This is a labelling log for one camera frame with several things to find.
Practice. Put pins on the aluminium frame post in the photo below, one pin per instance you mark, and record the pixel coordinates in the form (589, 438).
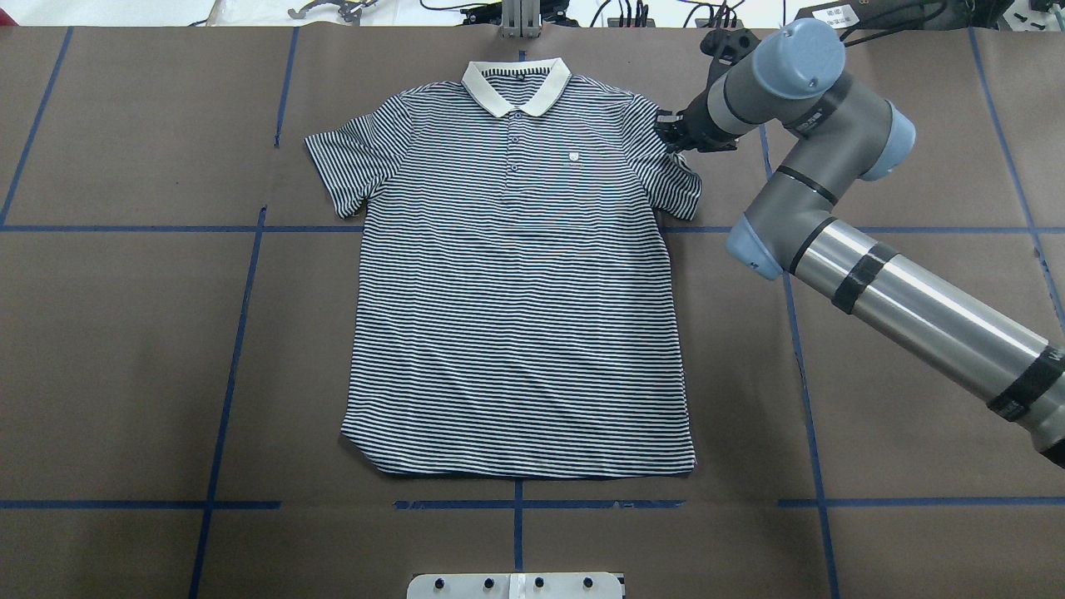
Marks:
(521, 19)

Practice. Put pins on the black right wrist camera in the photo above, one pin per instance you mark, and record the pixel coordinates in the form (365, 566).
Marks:
(671, 128)

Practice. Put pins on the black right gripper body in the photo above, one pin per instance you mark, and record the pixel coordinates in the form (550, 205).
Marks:
(699, 126)

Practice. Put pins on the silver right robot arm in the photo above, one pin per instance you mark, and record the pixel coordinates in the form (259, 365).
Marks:
(920, 191)

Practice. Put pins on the black box with label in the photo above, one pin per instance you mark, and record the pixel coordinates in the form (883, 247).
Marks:
(880, 15)

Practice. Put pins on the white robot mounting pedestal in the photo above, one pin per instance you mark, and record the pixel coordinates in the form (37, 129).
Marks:
(518, 585)

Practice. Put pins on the blue white striped polo shirt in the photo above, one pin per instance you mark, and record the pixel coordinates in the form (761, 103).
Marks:
(515, 315)

